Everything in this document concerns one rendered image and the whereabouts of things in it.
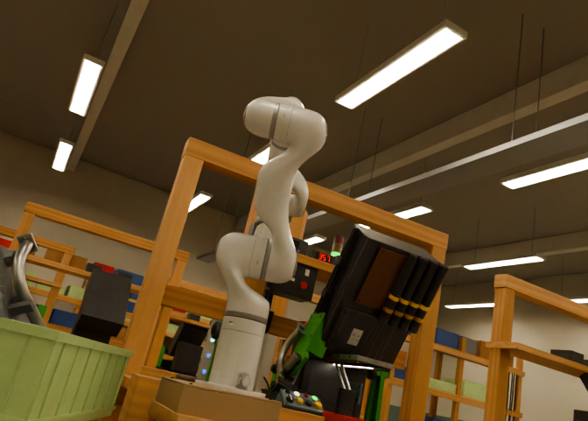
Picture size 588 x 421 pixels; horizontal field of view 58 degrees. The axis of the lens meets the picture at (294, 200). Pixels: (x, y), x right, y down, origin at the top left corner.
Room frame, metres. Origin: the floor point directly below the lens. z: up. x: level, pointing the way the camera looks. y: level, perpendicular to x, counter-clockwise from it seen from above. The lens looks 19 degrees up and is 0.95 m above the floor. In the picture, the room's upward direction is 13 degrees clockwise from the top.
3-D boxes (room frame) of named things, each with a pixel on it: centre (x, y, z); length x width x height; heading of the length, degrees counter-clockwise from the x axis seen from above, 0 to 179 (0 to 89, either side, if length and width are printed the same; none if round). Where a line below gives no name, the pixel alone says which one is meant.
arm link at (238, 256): (1.50, 0.09, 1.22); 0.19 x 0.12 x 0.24; 91
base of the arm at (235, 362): (1.51, 0.05, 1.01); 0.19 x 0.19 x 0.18
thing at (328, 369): (2.45, -0.31, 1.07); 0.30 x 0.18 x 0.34; 110
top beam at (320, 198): (2.57, -0.16, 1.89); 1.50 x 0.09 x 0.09; 110
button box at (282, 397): (1.94, -0.18, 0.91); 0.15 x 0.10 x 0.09; 110
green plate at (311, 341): (2.20, -0.21, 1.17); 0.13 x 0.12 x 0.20; 110
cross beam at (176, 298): (2.63, -0.13, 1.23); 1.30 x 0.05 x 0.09; 110
